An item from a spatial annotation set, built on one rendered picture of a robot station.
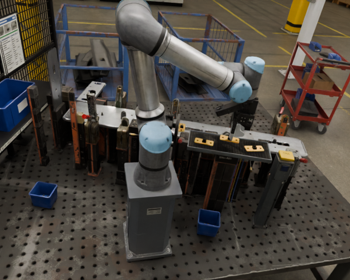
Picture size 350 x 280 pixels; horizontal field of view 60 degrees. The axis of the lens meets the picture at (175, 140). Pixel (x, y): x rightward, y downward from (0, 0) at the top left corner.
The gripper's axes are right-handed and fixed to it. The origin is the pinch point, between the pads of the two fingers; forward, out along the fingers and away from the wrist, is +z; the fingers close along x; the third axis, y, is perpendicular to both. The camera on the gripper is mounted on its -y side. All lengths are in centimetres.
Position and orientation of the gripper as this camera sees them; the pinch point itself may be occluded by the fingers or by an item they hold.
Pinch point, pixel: (230, 136)
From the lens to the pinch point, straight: 135.8
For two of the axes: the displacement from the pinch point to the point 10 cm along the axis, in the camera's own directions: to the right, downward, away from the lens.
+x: 2.0, -5.4, 8.1
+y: 9.7, 2.0, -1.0
